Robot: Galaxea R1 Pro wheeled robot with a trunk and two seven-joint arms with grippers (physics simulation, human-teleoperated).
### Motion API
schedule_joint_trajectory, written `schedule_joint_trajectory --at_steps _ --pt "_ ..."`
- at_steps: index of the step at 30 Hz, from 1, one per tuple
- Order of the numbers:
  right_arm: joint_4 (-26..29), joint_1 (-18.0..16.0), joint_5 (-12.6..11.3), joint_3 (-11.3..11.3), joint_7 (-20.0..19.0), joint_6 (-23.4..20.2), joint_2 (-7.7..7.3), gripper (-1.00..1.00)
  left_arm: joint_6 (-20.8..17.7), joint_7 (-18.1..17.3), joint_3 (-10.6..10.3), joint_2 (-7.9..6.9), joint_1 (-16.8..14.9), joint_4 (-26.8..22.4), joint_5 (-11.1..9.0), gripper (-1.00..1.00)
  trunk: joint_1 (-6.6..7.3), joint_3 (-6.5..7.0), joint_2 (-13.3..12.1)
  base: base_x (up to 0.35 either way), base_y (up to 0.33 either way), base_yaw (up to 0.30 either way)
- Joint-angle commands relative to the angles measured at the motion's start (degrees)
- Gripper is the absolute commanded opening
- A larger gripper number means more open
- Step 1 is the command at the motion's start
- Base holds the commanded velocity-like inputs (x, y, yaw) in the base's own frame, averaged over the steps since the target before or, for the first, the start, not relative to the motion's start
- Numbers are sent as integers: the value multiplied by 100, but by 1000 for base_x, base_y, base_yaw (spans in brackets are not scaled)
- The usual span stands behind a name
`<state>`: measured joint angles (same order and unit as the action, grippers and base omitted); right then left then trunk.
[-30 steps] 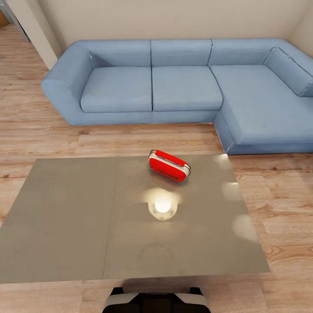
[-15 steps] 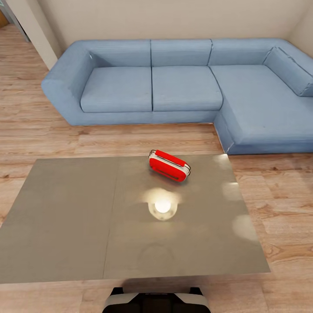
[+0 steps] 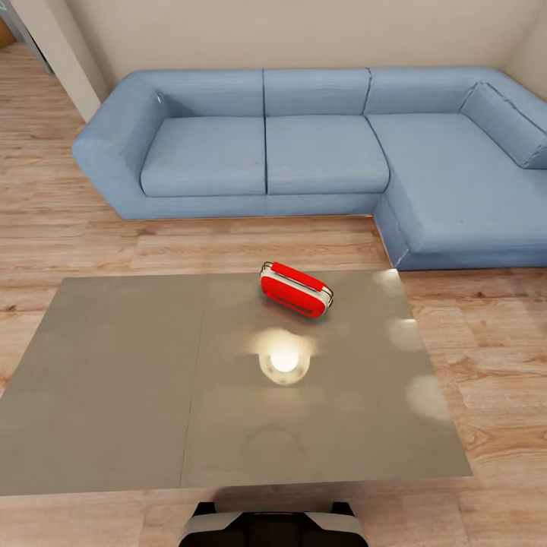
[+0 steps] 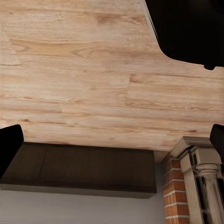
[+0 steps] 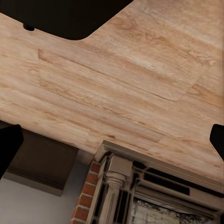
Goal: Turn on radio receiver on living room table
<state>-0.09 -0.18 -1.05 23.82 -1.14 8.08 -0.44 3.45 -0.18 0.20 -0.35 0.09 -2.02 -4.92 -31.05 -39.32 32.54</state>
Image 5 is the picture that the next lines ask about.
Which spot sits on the wood fireplace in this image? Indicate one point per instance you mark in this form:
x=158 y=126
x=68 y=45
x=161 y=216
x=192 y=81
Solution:
x=134 y=188

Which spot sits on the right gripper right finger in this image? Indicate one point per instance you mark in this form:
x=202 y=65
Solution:
x=217 y=139

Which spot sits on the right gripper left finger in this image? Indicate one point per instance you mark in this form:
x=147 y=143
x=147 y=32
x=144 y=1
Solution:
x=11 y=139

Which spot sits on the cabinet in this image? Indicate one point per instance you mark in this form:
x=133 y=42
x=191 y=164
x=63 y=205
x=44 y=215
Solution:
x=41 y=163

